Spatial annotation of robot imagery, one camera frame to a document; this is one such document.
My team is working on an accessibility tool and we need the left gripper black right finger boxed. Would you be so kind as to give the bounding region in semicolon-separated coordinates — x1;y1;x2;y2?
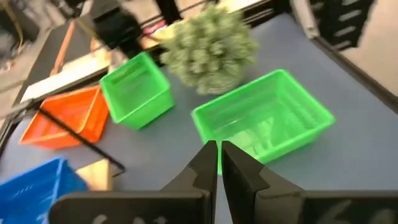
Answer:
221;140;398;224

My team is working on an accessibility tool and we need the green artificial plant ball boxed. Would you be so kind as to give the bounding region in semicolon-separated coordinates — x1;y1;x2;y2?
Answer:
159;2;259;96

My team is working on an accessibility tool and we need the blue plastic basket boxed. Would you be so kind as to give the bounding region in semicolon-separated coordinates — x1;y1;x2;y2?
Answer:
0;157;90;224

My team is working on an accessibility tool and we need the blue table mat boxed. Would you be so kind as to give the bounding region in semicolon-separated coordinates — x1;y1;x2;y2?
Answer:
0;12;398;224

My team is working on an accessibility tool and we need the black metal table frame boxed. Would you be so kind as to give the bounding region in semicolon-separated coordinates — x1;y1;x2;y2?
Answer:
136;0;398;114

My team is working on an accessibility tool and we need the red tag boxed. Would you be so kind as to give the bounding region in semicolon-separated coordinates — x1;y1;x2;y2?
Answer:
141;20;167;37

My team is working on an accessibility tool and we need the orange plastic basket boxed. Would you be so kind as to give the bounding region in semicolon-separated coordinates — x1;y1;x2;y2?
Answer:
19;84;110;150

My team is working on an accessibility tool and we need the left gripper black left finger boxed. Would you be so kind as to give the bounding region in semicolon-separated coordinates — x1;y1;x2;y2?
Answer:
48;139;218;224

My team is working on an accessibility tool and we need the green plastic basket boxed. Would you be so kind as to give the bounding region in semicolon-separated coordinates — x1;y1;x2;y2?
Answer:
99;51;175;131
191;68;336;175

